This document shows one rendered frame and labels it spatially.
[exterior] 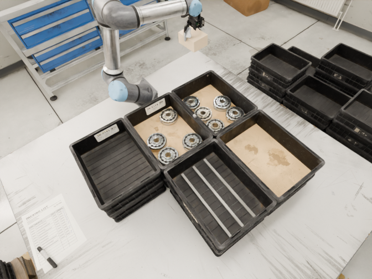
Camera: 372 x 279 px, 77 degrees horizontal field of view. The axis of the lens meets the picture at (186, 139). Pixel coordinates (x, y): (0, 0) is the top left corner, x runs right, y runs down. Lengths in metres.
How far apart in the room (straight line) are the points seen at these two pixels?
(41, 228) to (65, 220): 0.11
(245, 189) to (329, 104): 1.33
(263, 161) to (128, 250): 0.76
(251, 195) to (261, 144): 0.28
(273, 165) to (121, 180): 0.74
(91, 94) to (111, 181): 1.86
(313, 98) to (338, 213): 1.15
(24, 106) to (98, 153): 2.03
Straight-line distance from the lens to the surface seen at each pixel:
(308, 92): 2.28
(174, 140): 1.24
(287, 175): 1.20
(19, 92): 3.46
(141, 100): 1.47
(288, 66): 2.30
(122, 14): 1.19
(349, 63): 2.53
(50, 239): 1.38
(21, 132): 2.97
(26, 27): 2.74
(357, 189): 1.47
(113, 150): 1.29
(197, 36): 1.64
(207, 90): 1.47
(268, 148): 1.25
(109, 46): 1.38
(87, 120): 1.67
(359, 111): 2.13
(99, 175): 1.24
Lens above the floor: 1.85
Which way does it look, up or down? 55 degrees down
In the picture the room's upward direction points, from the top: 6 degrees counter-clockwise
